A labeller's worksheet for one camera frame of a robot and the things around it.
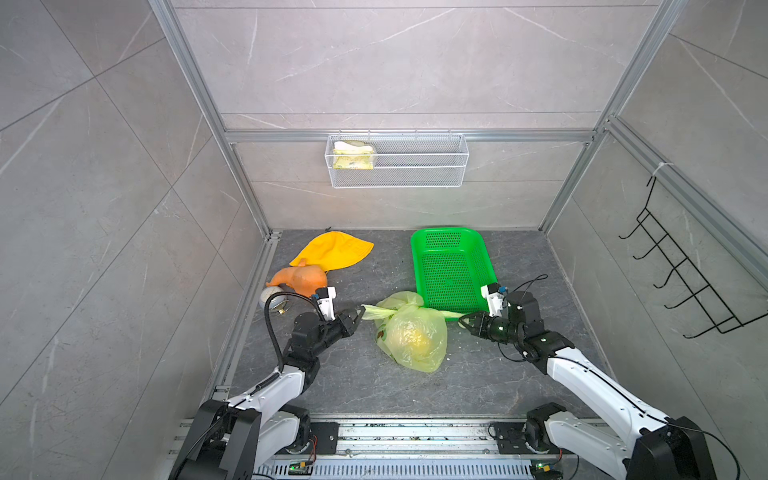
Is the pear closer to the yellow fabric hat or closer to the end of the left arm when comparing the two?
the end of the left arm

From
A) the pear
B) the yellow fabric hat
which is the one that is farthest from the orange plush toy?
the pear

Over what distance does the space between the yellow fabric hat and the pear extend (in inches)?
17.7

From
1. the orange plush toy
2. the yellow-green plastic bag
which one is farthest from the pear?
the orange plush toy

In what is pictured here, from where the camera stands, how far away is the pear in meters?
0.74

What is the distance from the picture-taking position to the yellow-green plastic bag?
75cm

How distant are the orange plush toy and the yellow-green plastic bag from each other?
0.79 feet

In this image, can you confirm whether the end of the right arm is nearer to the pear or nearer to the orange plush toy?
the pear

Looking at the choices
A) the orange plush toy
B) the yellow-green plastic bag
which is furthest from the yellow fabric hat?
the yellow-green plastic bag

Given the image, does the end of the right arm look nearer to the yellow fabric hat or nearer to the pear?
the pear

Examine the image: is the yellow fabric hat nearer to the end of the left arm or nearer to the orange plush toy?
the orange plush toy

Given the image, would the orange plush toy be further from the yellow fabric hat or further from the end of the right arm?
the end of the right arm

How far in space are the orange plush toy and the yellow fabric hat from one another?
57 mm

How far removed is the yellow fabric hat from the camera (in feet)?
3.68

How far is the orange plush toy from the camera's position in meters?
0.98
